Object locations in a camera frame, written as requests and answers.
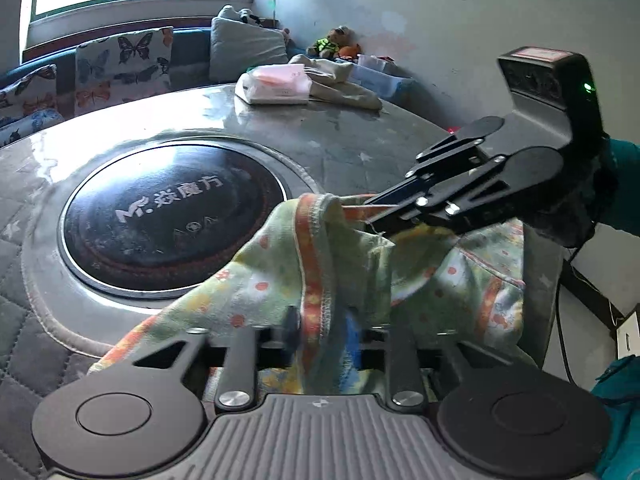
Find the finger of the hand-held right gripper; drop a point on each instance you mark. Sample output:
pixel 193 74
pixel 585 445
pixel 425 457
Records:
pixel 460 205
pixel 450 142

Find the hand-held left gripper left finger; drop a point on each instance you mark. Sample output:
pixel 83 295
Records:
pixel 242 360

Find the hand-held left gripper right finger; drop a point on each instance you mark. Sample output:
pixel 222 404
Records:
pixel 405 370

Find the green printed garment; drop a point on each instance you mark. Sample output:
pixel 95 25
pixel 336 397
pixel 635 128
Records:
pixel 250 270

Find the person's right forearm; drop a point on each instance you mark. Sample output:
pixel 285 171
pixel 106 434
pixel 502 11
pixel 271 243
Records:
pixel 625 185

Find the person's right hand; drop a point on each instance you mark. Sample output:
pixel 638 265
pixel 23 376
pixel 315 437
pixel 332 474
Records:
pixel 575 210

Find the clear plastic storage box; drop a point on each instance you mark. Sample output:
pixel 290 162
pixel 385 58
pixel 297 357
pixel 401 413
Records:
pixel 380 80

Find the beige garment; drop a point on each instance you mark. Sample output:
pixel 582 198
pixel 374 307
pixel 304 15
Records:
pixel 345 87

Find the orange toy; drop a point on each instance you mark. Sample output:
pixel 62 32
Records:
pixel 350 51

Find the teddy bear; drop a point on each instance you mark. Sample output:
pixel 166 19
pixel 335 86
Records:
pixel 330 42

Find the round black induction cooktop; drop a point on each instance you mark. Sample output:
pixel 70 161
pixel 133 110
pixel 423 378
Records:
pixel 150 220

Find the tissue pack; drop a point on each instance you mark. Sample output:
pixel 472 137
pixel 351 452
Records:
pixel 272 85

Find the grey quilted tablecloth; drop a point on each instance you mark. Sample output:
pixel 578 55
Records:
pixel 30 320

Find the person's teal clothing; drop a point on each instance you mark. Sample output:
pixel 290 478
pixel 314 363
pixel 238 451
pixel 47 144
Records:
pixel 620 410

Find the grey pillow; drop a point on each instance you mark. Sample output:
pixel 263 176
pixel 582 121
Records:
pixel 245 52

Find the black white plush toy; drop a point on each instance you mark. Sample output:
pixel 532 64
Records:
pixel 250 16

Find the blue sofa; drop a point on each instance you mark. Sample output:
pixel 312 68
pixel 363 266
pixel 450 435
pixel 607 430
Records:
pixel 192 55

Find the large butterfly print pillow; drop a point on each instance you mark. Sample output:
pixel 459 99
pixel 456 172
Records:
pixel 122 70

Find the white wall socket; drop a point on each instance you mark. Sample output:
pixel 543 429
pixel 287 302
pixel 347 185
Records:
pixel 630 332

